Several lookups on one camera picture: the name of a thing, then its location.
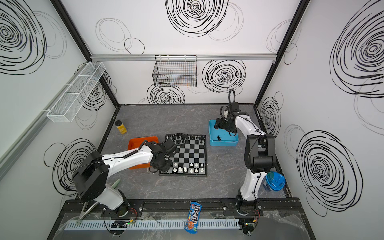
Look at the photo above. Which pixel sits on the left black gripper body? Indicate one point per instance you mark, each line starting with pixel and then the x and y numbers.
pixel 171 144

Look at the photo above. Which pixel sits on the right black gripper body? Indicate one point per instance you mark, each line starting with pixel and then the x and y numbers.
pixel 225 126

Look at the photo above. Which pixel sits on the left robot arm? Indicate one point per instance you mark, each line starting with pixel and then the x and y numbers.
pixel 90 178

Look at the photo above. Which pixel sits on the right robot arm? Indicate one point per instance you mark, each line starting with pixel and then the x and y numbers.
pixel 259 155

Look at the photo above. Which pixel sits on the black white chess board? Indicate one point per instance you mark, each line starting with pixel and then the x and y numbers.
pixel 190 158

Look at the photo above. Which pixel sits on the blue plastic tray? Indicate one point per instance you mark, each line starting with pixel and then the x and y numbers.
pixel 220 137

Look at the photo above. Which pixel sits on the orange plastic tray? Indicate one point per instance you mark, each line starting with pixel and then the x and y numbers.
pixel 135 143

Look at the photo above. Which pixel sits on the yellow jar black lid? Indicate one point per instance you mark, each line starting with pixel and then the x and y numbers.
pixel 120 126

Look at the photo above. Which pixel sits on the M&M's candy bag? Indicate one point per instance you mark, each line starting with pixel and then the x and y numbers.
pixel 192 222

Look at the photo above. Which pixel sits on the blue lidded plastic container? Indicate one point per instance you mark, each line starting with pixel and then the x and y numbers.
pixel 274 181

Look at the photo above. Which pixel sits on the black wire basket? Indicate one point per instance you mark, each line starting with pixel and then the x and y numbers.
pixel 175 70

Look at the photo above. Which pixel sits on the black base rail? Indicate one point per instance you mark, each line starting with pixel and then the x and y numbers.
pixel 226 206

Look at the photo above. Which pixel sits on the white mesh wall shelf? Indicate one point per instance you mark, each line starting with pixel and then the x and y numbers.
pixel 84 91

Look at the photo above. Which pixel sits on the white slotted cable duct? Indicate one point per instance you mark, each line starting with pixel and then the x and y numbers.
pixel 115 225

